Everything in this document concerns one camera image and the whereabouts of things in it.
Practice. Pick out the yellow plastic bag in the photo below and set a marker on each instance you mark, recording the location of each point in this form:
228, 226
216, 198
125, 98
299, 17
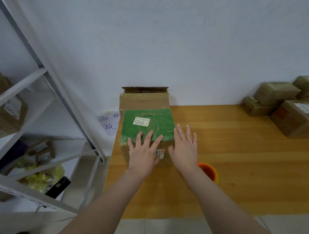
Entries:
41, 178

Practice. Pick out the small open-flap cardboard box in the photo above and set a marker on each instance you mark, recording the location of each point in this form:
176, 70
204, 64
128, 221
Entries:
277, 94

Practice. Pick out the white paper wall sign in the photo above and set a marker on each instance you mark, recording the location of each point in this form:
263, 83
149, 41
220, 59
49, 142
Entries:
108, 123

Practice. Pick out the box barcode label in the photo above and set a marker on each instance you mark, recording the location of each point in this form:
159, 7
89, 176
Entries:
256, 108

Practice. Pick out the blue orange tape dispenser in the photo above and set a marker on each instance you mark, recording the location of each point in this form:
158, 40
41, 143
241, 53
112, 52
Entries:
208, 171

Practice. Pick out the black mobile phone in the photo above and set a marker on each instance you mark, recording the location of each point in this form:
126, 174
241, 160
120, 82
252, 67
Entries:
58, 187

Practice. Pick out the person's left forearm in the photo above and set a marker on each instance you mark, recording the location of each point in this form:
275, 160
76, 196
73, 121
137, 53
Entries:
99, 207

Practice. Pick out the person's left hand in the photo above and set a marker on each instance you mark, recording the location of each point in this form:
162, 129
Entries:
144, 159

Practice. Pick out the large worn shelf carton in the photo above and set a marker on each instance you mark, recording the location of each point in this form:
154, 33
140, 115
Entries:
10, 113

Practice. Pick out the grey metal shelf rack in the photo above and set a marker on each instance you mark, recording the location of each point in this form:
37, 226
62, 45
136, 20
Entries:
21, 84

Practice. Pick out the wooden table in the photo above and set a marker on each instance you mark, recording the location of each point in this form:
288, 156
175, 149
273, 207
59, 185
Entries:
251, 154

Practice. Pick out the stack of cardboard boxes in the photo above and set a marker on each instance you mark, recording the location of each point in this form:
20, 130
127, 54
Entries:
144, 100

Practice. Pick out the cube red-printed cardboard box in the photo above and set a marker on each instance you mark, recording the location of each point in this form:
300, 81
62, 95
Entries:
289, 120

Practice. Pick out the small open carton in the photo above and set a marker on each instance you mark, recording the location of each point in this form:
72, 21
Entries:
41, 150

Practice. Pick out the person's right hand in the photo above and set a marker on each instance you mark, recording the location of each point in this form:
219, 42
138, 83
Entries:
184, 154

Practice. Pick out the person's right forearm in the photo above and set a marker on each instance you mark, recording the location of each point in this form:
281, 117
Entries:
222, 205

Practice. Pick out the large green-printed cardboard box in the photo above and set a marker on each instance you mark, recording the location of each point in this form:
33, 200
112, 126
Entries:
159, 125

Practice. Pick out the dark blue bag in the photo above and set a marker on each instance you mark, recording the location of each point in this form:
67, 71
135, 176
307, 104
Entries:
10, 153

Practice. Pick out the squat red-printed cardboard box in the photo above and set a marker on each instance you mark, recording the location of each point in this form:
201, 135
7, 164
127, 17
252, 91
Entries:
302, 86

